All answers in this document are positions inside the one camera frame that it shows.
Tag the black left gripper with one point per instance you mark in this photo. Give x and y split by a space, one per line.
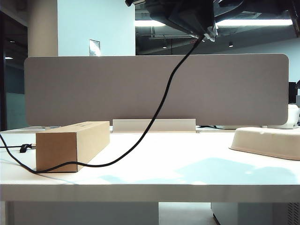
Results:
168 5

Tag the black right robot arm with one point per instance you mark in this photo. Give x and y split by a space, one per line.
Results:
230 4

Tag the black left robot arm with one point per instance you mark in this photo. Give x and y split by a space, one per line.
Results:
137 2

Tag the crumpled clear tape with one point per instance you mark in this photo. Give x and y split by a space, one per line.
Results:
211 34

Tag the long ceiling light strip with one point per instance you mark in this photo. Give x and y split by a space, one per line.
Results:
257 22

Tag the black computer monitor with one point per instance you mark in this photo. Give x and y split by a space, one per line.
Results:
291 93

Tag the grey fabric desk divider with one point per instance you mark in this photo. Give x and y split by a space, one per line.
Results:
93 93

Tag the beige upturned pulp tray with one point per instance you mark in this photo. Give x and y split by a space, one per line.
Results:
264 143

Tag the beige round pillar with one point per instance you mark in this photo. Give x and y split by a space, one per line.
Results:
42 28

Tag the long brown cardboard box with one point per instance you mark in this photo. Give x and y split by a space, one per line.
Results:
56 152

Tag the framed wall notice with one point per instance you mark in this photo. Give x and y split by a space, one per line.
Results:
95 47

